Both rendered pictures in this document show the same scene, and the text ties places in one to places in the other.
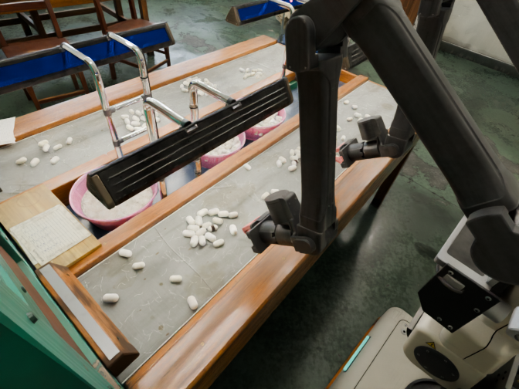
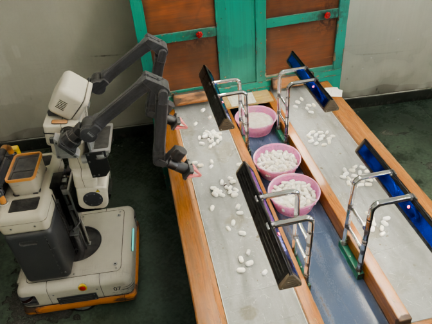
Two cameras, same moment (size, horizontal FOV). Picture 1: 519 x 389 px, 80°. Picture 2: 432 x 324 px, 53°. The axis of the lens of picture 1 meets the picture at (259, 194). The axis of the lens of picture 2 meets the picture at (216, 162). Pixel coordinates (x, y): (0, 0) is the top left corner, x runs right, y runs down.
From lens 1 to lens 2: 2.67 m
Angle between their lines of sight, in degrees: 87
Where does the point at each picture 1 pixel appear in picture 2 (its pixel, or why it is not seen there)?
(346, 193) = (180, 189)
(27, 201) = (264, 96)
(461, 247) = (107, 130)
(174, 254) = (207, 127)
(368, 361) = (124, 236)
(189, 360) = not seen: hidden behind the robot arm
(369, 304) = (150, 314)
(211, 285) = (184, 131)
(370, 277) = not seen: outside the picture
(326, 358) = (150, 262)
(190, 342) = not seen: hidden behind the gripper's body
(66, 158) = (296, 110)
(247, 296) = (168, 134)
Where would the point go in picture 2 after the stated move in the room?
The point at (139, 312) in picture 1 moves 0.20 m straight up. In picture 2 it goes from (192, 115) to (189, 89)
